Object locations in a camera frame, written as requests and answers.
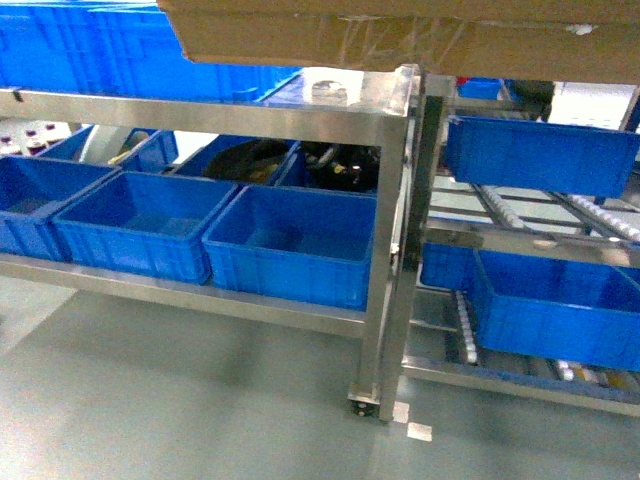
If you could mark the brown cardboard box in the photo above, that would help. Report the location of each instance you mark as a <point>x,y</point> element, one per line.
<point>582,41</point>

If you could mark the stainless steel shelf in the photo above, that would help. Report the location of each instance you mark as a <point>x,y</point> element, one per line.
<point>330,105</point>

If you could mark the blue plastic crate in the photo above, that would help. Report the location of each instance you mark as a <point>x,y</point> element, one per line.
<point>540,156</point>
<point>303,245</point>
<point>33,191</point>
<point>150,225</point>
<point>557,309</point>

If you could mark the stainless roller flow rack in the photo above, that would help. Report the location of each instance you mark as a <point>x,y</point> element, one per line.
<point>442,344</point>

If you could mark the large blue crate top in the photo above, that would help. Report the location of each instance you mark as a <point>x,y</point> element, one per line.
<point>115,48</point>

